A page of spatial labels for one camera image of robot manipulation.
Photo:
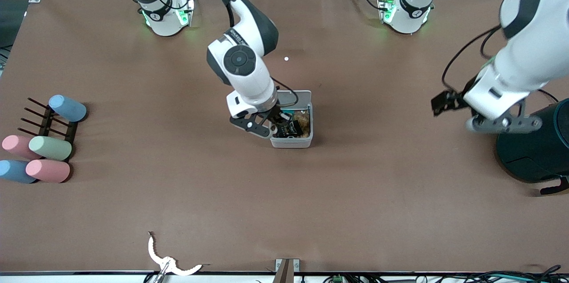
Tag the black peg cup rack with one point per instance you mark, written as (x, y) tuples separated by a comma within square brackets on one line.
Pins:
[(46, 125)]

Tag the green plastic cup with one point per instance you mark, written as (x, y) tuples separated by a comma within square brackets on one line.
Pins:
[(51, 148)]

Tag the black wrapper with yellow dots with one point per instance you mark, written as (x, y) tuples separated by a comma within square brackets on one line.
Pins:
[(292, 129)]

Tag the blue plastic cup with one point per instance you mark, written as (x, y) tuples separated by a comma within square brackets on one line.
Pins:
[(15, 172), (69, 109)]

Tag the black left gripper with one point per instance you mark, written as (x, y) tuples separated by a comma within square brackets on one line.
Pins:
[(455, 99)]

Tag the light grey plastic container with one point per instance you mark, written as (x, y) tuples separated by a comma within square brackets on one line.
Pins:
[(291, 142)]

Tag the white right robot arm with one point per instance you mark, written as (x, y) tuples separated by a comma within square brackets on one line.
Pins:
[(255, 87)]

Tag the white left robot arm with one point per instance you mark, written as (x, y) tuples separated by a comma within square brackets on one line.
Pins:
[(533, 52)]

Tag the pink plastic cup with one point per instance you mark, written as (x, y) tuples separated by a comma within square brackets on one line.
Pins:
[(15, 145), (48, 171)]

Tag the white curved plastic strip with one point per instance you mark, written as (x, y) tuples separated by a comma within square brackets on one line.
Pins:
[(152, 252)]

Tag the dark teal round trash bin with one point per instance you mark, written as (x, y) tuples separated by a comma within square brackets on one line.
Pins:
[(533, 154)]

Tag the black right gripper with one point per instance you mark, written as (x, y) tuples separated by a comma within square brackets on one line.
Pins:
[(281, 118)]

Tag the brown table cover sheet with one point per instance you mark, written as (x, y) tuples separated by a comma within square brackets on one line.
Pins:
[(355, 212)]

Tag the small green connector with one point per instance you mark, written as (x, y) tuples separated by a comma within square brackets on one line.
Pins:
[(338, 279)]

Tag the black bin foot pedal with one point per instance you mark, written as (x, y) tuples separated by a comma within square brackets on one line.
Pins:
[(555, 187)]

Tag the metal table edge bracket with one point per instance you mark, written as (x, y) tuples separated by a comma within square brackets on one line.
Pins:
[(286, 269)]

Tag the brown snack bag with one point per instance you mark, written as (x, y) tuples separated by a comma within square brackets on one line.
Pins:
[(304, 125)]

